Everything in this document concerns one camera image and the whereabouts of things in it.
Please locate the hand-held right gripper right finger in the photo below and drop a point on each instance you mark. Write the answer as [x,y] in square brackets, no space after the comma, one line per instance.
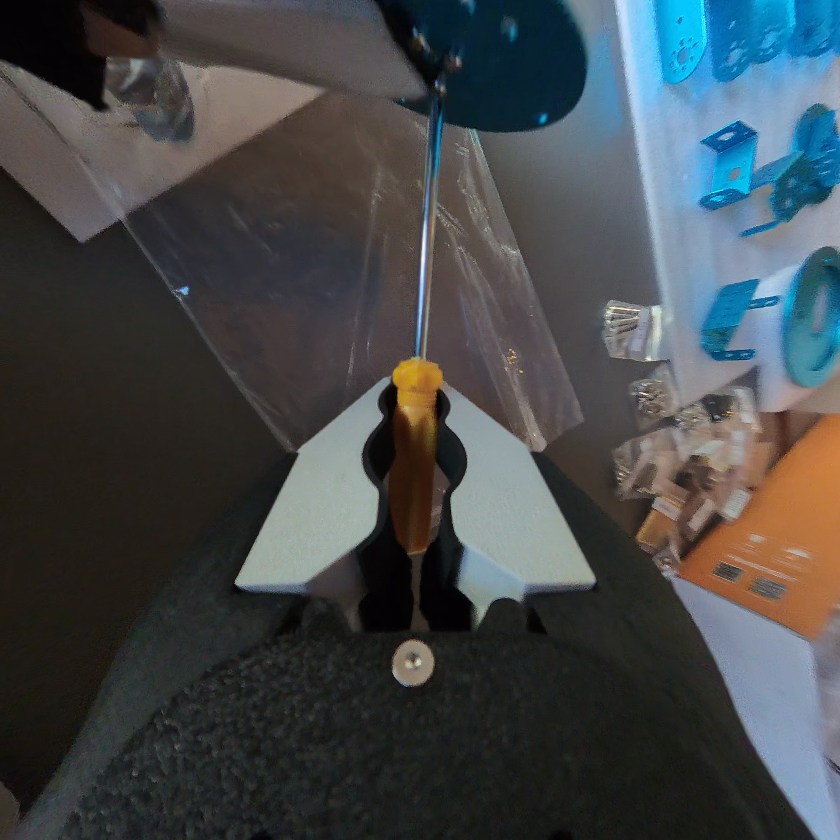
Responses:
[518,518]

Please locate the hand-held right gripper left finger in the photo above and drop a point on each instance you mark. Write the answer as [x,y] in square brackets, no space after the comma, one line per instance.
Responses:
[308,518]

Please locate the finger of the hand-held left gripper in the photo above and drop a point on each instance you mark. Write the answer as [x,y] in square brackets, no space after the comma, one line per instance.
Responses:
[295,46]

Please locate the blue round metal disc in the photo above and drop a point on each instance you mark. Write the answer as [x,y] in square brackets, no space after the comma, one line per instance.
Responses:
[518,72]

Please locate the person's left hand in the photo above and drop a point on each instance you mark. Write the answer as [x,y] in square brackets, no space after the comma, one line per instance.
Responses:
[121,33]

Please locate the white assembly instruction sheet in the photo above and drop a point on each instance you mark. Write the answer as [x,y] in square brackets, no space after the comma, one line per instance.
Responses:
[52,190]

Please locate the pile of small screw bags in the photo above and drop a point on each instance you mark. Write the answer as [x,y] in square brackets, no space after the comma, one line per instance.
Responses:
[695,459]

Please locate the clear plastic bag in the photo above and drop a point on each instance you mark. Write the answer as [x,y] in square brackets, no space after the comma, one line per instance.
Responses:
[295,262]

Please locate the orange and white cardboard box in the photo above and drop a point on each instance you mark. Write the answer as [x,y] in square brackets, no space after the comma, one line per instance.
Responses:
[787,525]

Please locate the white foam sheet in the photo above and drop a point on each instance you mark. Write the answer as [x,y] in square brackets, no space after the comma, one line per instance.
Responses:
[656,229]

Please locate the wide blue perforated bracket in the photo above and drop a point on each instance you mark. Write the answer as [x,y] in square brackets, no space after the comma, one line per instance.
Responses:
[728,321]

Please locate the blue metal U bracket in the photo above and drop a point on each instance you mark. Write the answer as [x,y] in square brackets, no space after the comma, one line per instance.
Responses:
[817,26]
[774,29]
[732,36]
[679,39]

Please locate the small blue U bracket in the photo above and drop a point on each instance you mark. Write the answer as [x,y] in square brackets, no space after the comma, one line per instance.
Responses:
[725,170]

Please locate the blue angled bracket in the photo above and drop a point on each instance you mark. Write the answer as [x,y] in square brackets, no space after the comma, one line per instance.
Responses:
[787,197]

